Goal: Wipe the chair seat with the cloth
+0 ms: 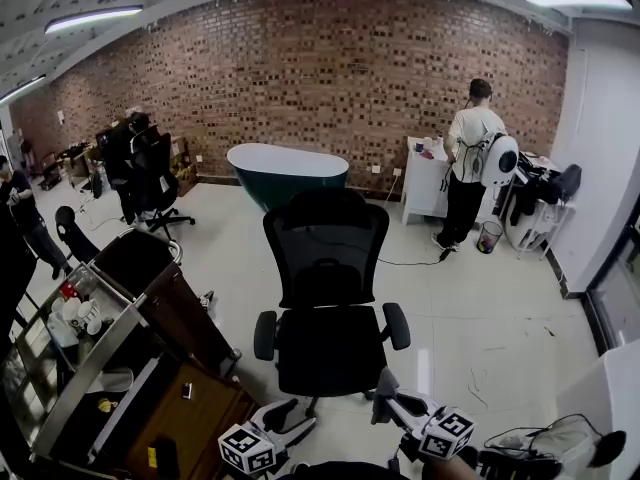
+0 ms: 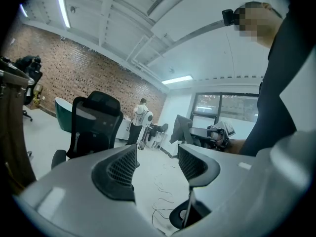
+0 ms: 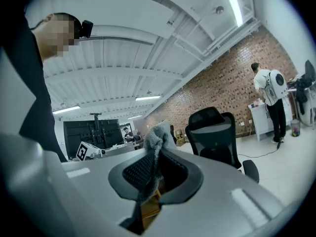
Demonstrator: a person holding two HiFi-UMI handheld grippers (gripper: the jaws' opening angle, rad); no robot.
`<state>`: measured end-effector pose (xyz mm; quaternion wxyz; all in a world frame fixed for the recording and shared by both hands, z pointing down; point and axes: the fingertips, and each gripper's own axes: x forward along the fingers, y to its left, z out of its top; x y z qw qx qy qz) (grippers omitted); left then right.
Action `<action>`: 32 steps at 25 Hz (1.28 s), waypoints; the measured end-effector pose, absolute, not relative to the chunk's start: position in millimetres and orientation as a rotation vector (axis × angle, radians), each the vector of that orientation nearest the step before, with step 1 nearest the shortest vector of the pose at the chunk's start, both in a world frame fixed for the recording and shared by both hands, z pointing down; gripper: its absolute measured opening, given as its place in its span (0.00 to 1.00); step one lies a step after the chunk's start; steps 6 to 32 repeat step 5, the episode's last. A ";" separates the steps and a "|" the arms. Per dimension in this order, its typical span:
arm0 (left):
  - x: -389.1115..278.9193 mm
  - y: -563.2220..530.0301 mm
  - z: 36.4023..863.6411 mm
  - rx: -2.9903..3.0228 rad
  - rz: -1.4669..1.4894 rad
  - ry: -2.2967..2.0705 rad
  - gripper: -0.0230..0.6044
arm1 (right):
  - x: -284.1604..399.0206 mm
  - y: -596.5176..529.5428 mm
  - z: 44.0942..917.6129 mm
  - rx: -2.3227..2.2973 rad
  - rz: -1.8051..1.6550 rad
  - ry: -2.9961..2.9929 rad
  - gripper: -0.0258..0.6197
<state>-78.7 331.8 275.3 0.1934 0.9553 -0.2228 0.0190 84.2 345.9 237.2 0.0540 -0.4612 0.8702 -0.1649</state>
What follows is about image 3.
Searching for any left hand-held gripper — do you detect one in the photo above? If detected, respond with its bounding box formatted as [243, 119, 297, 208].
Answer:
[75, 141, 107, 161]

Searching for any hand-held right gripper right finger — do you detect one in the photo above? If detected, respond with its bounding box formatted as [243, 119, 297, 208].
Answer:
[145, 148, 285, 237]

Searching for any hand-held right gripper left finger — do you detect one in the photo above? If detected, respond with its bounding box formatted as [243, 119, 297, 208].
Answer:
[46, 148, 157, 237]

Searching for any grey cloth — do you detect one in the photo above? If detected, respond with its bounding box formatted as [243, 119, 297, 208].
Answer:
[136, 121, 177, 205]

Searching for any black screen on stand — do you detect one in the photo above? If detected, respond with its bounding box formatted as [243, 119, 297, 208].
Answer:
[62, 112, 124, 159]

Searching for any ceiling strip light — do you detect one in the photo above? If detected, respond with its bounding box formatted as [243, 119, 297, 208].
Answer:
[52, 105, 81, 115]
[220, 0, 244, 27]
[135, 95, 161, 102]

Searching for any black chair armrest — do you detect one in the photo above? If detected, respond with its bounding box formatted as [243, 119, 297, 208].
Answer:
[242, 159, 260, 184]

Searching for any black office chair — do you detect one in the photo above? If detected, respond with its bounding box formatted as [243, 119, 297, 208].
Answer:
[185, 106, 243, 169]

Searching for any cardboard box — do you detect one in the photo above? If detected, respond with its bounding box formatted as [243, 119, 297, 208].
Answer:
[173, 129, 189, 147]

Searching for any white cabinet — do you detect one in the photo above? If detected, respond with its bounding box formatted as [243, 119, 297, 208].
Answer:
[247, 98, 293, 142]

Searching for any person's black shirt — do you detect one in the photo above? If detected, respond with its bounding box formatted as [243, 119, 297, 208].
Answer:
[0, 8, 69, 163]

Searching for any person's head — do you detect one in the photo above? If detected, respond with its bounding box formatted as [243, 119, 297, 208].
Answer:
[31, 12, 82, 61]

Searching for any white rounded appliance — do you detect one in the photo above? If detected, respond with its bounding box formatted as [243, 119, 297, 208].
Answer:
[297, 89, 316, 127]

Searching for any black jacket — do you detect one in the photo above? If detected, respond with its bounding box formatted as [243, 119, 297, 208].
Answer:
[294, 76, 310, 116]

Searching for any black floor cable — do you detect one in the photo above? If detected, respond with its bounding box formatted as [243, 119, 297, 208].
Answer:
[236, 141, 281, 158]

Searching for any wire waste bin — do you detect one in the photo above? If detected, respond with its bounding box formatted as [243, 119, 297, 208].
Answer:
[290, 119, 301, 137]

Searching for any black head-worn camera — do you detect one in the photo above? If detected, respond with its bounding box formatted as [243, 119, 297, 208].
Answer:
[79, 19, 94, 39]

